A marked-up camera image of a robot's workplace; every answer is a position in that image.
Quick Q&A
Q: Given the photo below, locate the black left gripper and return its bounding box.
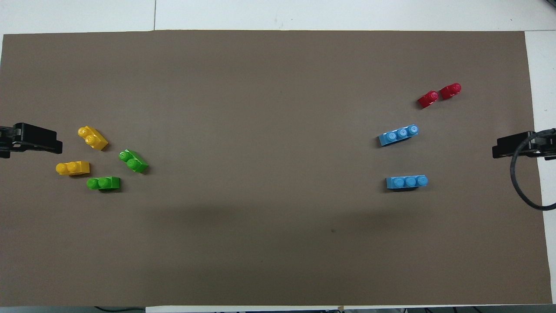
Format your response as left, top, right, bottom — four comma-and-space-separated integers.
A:
0, 123, 63, 159

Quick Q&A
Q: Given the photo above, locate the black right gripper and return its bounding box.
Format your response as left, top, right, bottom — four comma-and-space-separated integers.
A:
492, 129, 556, 161

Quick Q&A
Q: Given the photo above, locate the green two-stud toy brick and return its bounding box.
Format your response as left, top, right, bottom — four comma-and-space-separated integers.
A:
119, 150, 149, 174
86, 176, 121, 192

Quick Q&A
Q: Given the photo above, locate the blue three-stud toy brick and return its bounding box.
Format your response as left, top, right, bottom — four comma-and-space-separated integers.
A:
377, 124, 419, 147
386, 174, 429, 190

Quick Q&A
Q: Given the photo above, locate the yellow two-stud toy brick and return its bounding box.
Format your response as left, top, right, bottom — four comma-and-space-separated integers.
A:
55, 161, 91, 176
77, 126, 109, 151

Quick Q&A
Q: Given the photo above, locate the red one-stud toy brick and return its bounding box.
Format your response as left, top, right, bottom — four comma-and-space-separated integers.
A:
417, 90, 440, 110
439, 83, 462, 101

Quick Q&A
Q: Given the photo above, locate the brown paper table mat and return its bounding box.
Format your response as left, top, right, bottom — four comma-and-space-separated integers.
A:
0, 30, 553, 307

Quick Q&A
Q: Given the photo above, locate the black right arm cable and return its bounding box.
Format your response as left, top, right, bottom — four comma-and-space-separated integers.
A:
510, 130, 556, 212

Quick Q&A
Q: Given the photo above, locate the thin black floor cable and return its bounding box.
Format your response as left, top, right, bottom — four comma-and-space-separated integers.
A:
93, 306, 146, 313

